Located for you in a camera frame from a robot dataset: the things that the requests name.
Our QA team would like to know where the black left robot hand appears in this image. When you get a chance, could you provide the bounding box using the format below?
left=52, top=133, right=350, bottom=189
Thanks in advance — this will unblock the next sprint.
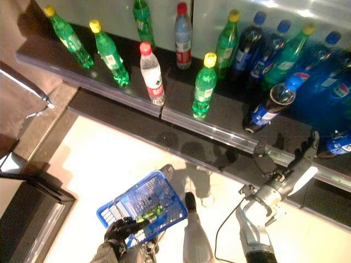
left=103, top=216, right=150, bottom=257

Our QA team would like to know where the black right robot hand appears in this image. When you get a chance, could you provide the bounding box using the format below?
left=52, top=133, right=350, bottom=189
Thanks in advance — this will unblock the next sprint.
left=252, top=130, right=321, bottom=197

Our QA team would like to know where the blue plastic shopping basket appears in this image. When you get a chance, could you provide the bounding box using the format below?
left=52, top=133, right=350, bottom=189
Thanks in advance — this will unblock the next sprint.
left=95, top=163, right=189, bottom=249

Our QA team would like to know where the Pepsi cola bottle blue cap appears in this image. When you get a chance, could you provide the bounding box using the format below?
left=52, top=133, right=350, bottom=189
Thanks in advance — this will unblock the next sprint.
left=285, top=70, right=330, bottom=121
left=242, top=75, right=302, bottom=134
left=248, top=19, right=292, bottom=88
left=319, top=130, right=351, bottom=159
left=315, top=68, right=351, bottom=132
left=231, top=11, right=267, bottom=80
left=298, top=30, right=342, bottom=80

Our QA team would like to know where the clear water bottle pink cap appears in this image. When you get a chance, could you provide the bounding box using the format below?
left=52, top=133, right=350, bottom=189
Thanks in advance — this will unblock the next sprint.
left=139, top=41, right=166, bottom=106

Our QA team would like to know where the silver left robot leg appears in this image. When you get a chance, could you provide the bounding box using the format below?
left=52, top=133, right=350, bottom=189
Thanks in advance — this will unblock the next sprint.
left=124, top=241, right=160, bottom=263

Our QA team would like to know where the silver robot leg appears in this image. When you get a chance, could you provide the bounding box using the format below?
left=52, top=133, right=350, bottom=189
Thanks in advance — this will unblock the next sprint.
left=182, top=191, right=216, bottom=263
left=124, top=241, right=160, bottom=263

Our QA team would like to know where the silver right robot leg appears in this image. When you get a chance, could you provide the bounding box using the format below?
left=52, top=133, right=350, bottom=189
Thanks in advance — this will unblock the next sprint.
left=182, top=191, right=216, bottom=263

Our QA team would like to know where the black display cabinet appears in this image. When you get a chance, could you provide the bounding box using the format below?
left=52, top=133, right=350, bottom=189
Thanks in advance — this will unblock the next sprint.
left=0, top=153, right=78, bottom=263

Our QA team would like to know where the black shelf base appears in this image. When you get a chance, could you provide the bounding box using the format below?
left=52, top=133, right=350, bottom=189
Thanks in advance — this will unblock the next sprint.
left=67, top=87, right=351, bottom=230

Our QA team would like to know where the green Sprite bottle yellow cap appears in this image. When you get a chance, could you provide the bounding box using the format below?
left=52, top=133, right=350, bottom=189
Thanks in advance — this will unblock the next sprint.
left=133, top=0, right=156, bottom=47
left=43, top=4, right=94, bottom=70
left=191, top=52, right=218, bottom=119
left=215, top=9, right=241, bottom=80
left=260, top=22, right=316, bottom=91
left=89, top=19, right=130, bottom=87

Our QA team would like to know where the brown covered stand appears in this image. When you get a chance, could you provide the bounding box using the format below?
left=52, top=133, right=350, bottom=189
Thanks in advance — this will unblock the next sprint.
left=0, top=61, right=55, bottom=159

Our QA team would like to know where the white shelf back panel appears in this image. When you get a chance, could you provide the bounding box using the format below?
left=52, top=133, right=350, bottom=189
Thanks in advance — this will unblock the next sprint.
left=193, top=0, right=351, bottom=55
left=35, top=0, right=193, bottom=58

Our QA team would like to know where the bluish water bottle red cap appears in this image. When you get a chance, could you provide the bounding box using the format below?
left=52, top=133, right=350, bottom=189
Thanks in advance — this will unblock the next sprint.
left=174, top=2, right=193, bottom=70

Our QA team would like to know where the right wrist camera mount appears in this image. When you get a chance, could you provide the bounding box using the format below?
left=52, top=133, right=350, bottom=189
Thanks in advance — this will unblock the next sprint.
left=237, top=184, right=257, bottom=202

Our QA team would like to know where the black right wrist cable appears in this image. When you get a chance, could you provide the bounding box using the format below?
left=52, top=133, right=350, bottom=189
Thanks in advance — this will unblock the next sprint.
left=214, top=201, right=245, bottom=263

